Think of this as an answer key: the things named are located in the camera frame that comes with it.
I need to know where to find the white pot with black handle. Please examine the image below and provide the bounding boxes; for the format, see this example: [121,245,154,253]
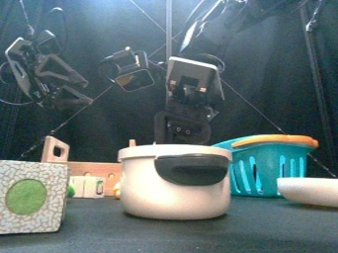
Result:
[117,142,234,221]

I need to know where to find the wooden toy rack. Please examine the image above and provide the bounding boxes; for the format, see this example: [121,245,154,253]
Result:
[41,135,138,197]

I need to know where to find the small yellow toy piece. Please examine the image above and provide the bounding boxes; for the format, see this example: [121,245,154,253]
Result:
[113,181,123,200]

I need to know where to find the small white toy carton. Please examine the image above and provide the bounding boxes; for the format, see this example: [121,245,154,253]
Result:
[70,175,107,200]

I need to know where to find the crackle-pattern cube with green circle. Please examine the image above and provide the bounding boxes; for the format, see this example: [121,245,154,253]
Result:
[0,159,71,235]

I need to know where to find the white bowl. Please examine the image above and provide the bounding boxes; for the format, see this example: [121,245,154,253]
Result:
[277,177,338,209]

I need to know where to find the thin diagonal brace wire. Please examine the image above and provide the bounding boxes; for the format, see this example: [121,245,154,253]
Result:
[19,83,117,158]
[129,0,338,180]

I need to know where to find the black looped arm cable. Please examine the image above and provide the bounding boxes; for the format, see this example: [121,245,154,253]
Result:
[0,61,38,107]

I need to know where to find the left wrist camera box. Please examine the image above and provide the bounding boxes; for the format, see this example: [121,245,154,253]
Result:
[34,29,61,56]

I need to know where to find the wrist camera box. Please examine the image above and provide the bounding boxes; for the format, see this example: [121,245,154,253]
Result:
[34,29,61,56]
[99,45,157,93]

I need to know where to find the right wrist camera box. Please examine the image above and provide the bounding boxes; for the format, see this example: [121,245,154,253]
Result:
[99,45,157,93]

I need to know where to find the grey vertical frame pole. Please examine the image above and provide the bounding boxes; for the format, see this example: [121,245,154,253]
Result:
[165,0,174,100]

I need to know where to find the teal basket with orange handle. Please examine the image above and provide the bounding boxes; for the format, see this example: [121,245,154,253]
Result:
[213,133,320,199]

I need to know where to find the dark slanted frame pole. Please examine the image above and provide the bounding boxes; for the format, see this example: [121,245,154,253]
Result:
[299,4,335,166]

